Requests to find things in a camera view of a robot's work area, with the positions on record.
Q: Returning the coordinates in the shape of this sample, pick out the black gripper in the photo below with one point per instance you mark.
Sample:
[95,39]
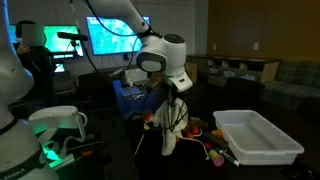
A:
[175,97]

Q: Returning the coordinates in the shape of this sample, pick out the white terry towel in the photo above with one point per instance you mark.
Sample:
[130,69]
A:
[168,116]

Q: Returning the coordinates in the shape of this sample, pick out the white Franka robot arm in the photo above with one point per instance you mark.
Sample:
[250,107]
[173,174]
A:
[160,56]

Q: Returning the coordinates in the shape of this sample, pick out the white plastic bin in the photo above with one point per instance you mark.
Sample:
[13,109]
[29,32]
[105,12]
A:
[258,140]

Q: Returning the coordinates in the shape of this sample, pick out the orange plastic disc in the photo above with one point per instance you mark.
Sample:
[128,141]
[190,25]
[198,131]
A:
[195,130]
[190,135]
[208,145]

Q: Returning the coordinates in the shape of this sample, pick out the white storage box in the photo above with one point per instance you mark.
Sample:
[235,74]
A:
[133,74]

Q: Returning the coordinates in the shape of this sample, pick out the yellow plastic cup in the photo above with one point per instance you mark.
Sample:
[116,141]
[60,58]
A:
[217,133]

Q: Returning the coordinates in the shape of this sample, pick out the dark grey block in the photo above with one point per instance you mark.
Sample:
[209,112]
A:
[216,140]

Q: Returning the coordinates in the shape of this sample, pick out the thin wooden stick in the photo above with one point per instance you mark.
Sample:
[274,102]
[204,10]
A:
[139,145]

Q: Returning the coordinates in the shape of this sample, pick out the wooden shelf cabinet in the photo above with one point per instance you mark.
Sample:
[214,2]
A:
[233,68]

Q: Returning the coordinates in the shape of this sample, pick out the small stacking cup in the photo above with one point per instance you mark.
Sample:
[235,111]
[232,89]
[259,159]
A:
[217,159]

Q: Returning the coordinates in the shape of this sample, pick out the white marker pen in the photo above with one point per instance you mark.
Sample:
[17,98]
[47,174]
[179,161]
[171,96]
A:
[228,157]

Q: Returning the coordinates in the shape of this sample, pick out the green plaid sofa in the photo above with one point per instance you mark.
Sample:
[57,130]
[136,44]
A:
[293,85]

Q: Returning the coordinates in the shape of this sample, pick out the white VR headset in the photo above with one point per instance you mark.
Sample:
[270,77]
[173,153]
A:
[55,118]

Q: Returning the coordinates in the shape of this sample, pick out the green lit monitor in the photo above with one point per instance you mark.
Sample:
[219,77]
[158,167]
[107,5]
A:
[61,40]

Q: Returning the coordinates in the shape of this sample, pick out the person in dark clothes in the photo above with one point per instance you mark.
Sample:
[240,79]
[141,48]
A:
[36,71]

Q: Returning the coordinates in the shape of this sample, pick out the large wall screen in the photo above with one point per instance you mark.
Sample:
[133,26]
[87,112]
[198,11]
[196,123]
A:
[106,38]

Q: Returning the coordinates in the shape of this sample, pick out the white wall outlet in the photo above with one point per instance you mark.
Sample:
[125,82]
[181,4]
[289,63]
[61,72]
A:
[255,46]

